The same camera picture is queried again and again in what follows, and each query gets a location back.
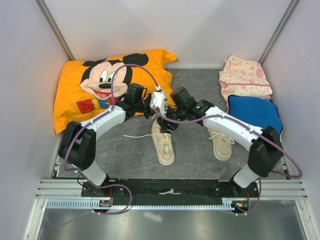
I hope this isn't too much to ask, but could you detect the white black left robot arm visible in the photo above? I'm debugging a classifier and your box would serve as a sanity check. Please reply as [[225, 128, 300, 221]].
[[58, 83, 167, 197]]

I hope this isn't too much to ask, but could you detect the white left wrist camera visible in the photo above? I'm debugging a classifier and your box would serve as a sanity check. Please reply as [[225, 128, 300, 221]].
[[149, 91, 167, 116]]

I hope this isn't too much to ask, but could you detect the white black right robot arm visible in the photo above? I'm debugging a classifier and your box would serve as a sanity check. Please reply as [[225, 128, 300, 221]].
[[150, 87, 284, 197]]

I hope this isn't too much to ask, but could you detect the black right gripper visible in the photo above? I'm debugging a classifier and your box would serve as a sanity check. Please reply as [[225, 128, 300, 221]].
[[156, 104, 187, 135]]

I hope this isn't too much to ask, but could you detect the orange Mickey Mouse pillow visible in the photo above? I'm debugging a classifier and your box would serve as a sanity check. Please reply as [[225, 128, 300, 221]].
[[53, 49, 178, 134]]

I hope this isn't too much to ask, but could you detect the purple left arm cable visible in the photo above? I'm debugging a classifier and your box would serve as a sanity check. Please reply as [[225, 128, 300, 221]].
[[46, 63, 162, 227]]

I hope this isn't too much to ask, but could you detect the grey slotted cable duct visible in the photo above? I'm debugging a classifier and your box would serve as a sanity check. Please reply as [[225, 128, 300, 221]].
[[46, 199, 235, 211]]

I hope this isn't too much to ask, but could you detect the pink patterned folded garment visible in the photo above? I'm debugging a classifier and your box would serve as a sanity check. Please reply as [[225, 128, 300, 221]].
[[218, 55, 273, 101]]

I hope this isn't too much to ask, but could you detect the blue folded cloth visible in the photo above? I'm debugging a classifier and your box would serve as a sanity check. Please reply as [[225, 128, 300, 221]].
[[227, 95, 283, 139]]

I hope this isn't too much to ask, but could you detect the aluminium frame rail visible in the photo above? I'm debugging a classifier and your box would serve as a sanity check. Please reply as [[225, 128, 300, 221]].
[[36, 178, 307, 200]]

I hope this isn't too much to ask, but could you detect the beige lace shoe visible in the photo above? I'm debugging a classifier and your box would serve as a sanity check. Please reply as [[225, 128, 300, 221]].
[[207, 127, 235, 162], [151, 120, 175, 166]]

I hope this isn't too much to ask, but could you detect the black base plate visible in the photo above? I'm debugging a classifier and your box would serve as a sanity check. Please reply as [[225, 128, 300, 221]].
[[81, 178, 259, 199]]

